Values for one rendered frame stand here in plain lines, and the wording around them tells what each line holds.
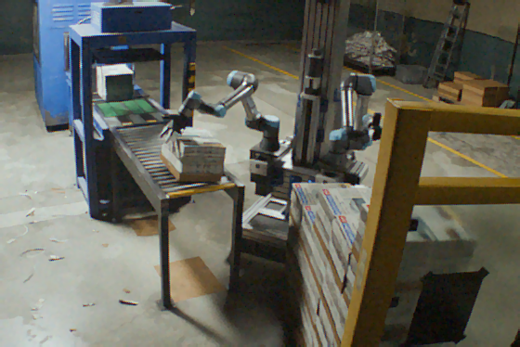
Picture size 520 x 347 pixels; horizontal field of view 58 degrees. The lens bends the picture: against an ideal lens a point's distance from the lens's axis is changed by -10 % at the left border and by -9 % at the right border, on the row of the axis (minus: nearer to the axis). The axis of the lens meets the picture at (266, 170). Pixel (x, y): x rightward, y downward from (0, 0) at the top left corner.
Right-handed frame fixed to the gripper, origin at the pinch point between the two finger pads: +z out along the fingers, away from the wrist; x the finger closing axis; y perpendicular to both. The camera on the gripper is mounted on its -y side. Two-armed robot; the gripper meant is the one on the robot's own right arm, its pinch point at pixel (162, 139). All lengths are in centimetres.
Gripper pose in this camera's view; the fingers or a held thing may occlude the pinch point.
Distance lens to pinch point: 314.5
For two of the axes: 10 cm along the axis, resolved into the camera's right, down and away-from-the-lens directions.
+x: -4.8, -3.6, 8.0
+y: 6.8, 4.2, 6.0
